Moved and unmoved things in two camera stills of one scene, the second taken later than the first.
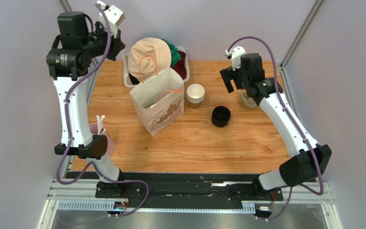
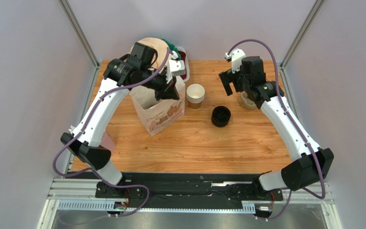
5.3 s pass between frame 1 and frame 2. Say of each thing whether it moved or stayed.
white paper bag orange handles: stayed
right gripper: stayed
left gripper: moved
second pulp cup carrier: stayed
